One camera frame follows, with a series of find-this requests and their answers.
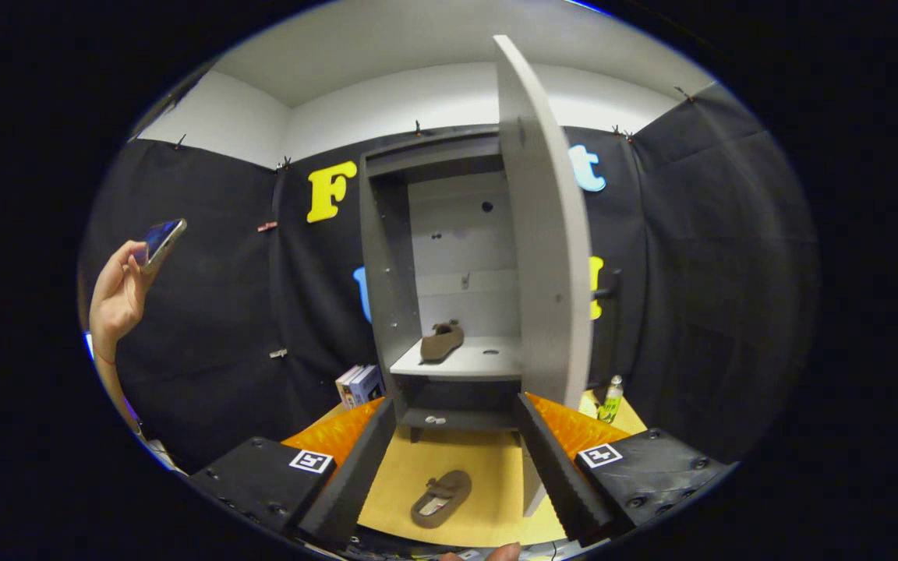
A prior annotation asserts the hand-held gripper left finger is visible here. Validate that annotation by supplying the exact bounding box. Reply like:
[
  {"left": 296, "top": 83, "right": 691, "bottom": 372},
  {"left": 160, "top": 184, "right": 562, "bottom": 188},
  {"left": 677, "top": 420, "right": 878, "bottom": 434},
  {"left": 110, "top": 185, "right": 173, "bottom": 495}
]
[{"left": 188, "top": 396, "right": 398, "bottom": 546}]

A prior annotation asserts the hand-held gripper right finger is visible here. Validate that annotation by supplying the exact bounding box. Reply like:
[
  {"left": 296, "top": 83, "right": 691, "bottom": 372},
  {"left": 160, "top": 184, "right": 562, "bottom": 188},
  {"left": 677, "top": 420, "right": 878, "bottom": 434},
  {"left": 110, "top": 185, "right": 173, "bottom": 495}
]
[{"left": 515, "top": 392, "right": 738, "bottom": 548}]

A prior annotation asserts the brown fuzzy slipper shoe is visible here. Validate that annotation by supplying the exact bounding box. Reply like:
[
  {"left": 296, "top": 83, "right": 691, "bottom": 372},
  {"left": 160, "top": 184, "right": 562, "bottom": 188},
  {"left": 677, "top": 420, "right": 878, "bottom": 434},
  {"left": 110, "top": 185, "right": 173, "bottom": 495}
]
[
  {"left": 410, "top": 469, "right": 473, "bottom": 529},
  {"left": 419, "top": 319, "right": 465, "bottom": 364}
]

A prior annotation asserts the dark grey shoe cabinet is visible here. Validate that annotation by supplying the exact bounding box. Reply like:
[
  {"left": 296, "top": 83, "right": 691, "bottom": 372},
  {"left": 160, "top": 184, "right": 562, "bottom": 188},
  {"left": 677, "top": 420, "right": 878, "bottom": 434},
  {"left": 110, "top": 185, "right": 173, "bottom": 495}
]
[{"left": 358, "top": 129, "right": 528, "bottom": 445}]

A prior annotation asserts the smartphone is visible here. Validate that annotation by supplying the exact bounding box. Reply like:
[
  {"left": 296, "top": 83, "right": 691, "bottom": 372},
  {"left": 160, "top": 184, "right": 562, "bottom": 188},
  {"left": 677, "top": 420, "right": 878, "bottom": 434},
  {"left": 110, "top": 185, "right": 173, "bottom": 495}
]
[{"left": 136, "top": 218, "right": 188, "bottom": 273}]

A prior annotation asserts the green drink bottle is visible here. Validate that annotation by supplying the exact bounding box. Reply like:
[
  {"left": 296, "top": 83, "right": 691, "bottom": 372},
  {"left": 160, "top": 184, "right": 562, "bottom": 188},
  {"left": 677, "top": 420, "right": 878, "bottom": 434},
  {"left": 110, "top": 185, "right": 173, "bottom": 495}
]
[{"left": 597, "top": 375, "right": 624, "bottom": 424}]

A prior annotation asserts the black backdrop cloth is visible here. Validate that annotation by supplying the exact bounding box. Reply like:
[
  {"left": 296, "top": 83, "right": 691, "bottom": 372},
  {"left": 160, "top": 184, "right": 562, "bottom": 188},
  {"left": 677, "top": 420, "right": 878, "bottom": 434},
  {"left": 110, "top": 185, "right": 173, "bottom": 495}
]
[{"left": 79, "top": 82, "right": 820, "bottom": 472}]

